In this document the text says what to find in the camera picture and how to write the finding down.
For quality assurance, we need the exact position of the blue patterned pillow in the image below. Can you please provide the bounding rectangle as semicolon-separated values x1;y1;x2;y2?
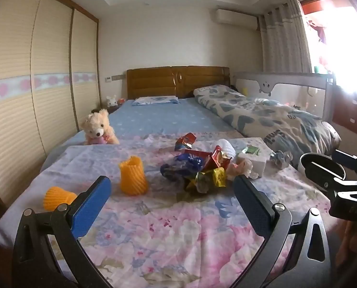
131;95;180;107

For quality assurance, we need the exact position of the beige sliding door wardrobe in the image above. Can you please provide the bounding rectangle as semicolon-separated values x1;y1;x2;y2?
0;0;99;213

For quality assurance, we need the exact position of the green carton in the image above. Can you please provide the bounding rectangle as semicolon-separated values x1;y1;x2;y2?
241;145;260;156

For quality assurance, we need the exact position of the floral pink bed sheet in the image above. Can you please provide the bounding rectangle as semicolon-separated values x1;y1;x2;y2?
0;132;332;288

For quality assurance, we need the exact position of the grey crumpled paper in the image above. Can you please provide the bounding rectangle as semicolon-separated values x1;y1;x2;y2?
270;150;293;168

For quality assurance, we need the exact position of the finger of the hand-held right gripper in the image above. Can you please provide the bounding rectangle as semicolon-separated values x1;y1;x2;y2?
331;148;357;176
315;173;357;194

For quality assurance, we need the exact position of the white tissue box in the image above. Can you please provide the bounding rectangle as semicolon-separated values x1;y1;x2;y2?
237;151;267;178

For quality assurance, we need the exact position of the blue snack bag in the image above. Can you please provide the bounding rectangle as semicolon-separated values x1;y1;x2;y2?
160;152;212;186

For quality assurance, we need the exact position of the grey bed guard rail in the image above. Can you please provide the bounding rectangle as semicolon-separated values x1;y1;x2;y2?
232;71;336;119

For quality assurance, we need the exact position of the person's right hand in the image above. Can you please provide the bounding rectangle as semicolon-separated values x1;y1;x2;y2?
336;220;357;269

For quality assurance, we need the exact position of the tall orange ribbed cup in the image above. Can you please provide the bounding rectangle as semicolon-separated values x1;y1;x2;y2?
119;155;149;197

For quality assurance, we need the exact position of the short orange ribbed cup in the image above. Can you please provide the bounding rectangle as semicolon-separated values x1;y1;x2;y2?
43;186;78;212

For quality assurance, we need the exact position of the white air conditioner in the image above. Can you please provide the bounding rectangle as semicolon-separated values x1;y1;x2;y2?
216;8;260;31

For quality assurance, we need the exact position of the cream teddy bear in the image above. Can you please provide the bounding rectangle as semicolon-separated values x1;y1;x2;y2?
81;109;120;146

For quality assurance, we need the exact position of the crumpled pink white tissue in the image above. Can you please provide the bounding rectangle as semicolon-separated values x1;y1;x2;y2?
226;159;254;178

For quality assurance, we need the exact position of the dark wooden nightstand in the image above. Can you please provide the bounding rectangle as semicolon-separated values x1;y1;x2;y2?
91;104;123;115

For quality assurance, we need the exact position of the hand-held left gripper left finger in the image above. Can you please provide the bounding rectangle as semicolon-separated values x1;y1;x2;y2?
12;175;112;288

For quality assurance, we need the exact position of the brown wooden dresser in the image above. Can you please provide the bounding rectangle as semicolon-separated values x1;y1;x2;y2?
331;84;357;153

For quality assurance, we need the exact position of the yellow snack wrapper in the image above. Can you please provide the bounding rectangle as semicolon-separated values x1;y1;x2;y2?
213;168;227;188

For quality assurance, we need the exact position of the silver crumpled wrapper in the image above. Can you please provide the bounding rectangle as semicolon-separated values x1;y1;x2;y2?
186;171;215;193

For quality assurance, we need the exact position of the brown wooden headboard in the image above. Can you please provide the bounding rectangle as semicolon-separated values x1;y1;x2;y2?
126;66;230;100

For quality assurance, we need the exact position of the beige quilt with blue hearts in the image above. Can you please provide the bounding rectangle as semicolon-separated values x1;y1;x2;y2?
193;84;341;168

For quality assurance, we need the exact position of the blue dotted bed sheet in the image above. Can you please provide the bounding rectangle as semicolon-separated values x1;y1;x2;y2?
42;97;242;168

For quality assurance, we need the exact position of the grey patterned curtain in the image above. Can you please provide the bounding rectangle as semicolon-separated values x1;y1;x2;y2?
258;0;312;74

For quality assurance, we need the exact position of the white foam fruit net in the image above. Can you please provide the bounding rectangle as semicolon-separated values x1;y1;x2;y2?
217;139;236;159

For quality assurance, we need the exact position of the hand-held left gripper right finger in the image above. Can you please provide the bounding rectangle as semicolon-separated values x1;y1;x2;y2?
233;174;332;288

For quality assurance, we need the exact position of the red and blue snack wrapper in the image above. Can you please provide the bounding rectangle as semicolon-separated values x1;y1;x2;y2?
174;132;197;152

